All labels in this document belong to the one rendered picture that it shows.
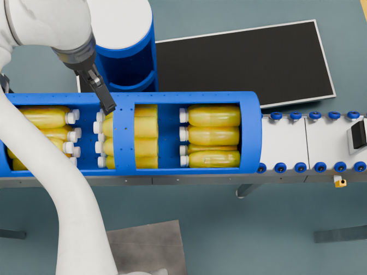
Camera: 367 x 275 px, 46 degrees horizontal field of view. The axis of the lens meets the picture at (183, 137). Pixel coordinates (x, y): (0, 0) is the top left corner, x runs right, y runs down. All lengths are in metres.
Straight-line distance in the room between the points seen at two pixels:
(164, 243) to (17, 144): 0.87
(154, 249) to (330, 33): 2.03
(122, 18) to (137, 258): 0.90
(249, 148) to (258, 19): 1.71
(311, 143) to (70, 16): 1.19
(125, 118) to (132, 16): 0.52
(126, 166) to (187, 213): 1.18
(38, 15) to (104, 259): 0.41
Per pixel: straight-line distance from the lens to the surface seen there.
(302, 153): 1.73
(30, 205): 2.67
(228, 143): 1.52
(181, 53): 2.65
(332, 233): 2.39
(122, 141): 1.36
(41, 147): 0.74
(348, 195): 2.76
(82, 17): 0.81
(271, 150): 1.70
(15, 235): 2.52
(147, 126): 1.40
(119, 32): 1.72
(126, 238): 1.53
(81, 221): 0.71
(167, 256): 1.52
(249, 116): 1.39
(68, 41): 0.83
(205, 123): 1.47
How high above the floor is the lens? 2.54
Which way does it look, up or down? 75 degrees down
